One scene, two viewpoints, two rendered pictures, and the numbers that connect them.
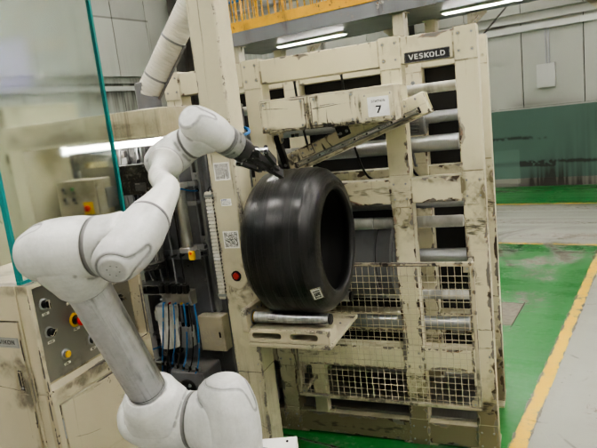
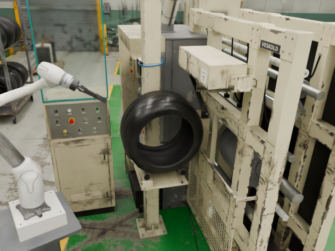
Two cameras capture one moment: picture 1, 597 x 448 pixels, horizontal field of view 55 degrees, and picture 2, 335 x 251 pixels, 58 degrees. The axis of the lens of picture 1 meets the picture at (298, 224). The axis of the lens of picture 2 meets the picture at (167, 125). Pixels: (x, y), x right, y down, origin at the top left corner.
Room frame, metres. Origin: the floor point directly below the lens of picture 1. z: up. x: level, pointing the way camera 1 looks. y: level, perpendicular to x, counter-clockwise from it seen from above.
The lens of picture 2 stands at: (1.12, -1.63, 2.19)
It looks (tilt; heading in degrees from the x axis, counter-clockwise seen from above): 25 degrees down; 51
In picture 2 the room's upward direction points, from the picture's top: 1 degrees clockwise
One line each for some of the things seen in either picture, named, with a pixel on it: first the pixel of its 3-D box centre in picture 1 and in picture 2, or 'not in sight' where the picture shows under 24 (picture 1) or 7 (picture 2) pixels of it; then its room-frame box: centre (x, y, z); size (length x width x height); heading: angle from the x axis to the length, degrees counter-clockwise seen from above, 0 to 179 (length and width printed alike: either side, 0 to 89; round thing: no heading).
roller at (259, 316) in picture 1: (290, 317); (142, 165); (2.24, 0.07, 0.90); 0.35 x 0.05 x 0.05; 67
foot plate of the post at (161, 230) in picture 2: not in sight; (151, 225); (2.45, 0.26, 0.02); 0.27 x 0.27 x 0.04; 67
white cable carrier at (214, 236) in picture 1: (218, 244); not in sight; (2.46, 0.35, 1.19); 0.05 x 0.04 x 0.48; 157
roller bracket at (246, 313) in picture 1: (266, 305); not in sight; (2.44, 0.18, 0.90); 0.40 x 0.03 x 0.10; 157
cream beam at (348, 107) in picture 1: (333, 109); (208, 64); (2.59, -0.21, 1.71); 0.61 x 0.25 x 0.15; 67
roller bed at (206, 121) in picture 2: not in sight; (196, 130); (2.80, 0.07, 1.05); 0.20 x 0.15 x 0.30; 67
